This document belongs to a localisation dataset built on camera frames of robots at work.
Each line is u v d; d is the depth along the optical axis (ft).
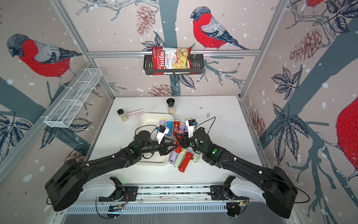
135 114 3.57
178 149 2.49
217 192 2.39
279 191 1.31
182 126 3.22
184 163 2.68
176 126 3.21
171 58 2.87
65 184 1.35
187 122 2.29
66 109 2.39
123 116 3.33
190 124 2.21
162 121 3.30
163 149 2.24
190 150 2.88
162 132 2.29
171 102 3.33
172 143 2.53
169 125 3.20
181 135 2.45
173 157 2.73
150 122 3.41
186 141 2.20
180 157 2.75
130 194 2.39
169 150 2.35
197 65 3.11
